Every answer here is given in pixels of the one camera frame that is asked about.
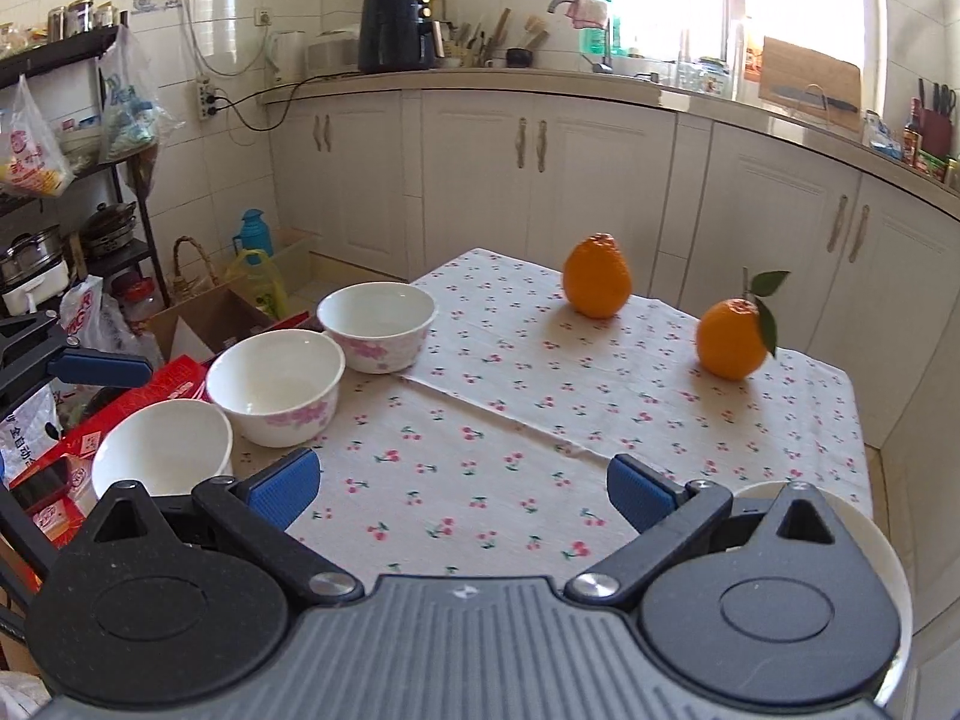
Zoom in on orange with green leaves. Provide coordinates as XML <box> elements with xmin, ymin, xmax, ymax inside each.
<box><xmin>695</xmin><ymin>268</ymin><xmax>789</xmax><ymax>382</ymax></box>

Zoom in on bowl with pink flowers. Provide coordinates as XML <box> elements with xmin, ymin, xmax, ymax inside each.
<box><xmin>205</xmin><ymin>328</ymin><xmax>345</xmax><ymax>449</ymax></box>
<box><xmin>317</xmin><ymin>281</ymin><xmax>438</xmax><ymax>376</ymax></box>

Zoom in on bowl with pink flowers middle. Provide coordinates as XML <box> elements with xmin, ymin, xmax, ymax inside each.
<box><xmin>205</xmin><ymin>328</ymin><xmax>345</xmax><ymax>449</ymax></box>

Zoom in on bowl with pink flowers far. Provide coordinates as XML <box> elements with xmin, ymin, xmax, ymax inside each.
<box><xmin>317</xmin><ymin>281</ymin><xmax>438</xmax><ymax>376</ymax></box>

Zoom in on white plastic bag red print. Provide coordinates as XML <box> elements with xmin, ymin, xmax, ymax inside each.
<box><xmin>59</xmin><ymin>275</ymin><xmax>164</xmax><ymax>371</ymax></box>

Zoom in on cardboard box on floor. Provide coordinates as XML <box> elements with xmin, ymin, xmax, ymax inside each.
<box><xmin>146</xmin><ymin>284</ymin><xmax>309</xmax><ymax>364</ymax></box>

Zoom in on white kitchen cabinets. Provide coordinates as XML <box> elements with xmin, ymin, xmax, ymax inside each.
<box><xmin>262</xmin><ymin>70</ymin><xmax>958</xmax><ymax>449</ymax></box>

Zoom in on white plate with pink flower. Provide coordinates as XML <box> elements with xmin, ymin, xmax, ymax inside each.
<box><xmin>730</xmin><ymin>479</ymin><xmax>916</xmax><ymax>706</ymax></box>

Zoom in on black storage shelf rack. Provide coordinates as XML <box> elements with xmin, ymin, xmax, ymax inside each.
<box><xmin>2</xmin><ymin>23</ymin><xmax>178</xmax><ymax>316</ymax></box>

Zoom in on orange without leaves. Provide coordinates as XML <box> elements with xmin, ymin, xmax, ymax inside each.
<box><xmin>562</xmin><ymin>232</ymin><xmax>633</xmax><ymax>320</ymax></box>

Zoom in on cherry print tablecloth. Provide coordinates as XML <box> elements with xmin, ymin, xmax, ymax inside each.
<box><xmin>227</xmin><ymin>245</ymin><xmax>875</xmax><ymax>590</ymax></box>

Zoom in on white electric kettle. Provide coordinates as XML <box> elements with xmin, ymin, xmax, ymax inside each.
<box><xmin>265</xmin><ymin>31</ymin><xmax>306</xmax><ymax>86</ymax></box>

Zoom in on black air fryer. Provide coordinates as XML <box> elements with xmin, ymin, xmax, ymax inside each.
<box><xmin>358</xmin><ymin>0</ymin><xmax>444</xmax><ymax>75</ymax></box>

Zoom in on wooden cutting board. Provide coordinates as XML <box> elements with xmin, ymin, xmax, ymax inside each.
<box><xmin>758</xmin><ymin>37</ymin><xmax>862</xmax><ymax>132</ymax></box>

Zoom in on plain white bowl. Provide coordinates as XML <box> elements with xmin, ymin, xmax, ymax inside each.
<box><xmin>91</xmin><ymin>400</ymin><xmax>233</xmax><ymax>499</ymax></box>

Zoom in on teal thermos jug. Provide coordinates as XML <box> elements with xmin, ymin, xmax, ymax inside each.
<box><xmin>233</xmin><ymin>208</ymin><xmax>274</xmax><ymax>257</ymax></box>

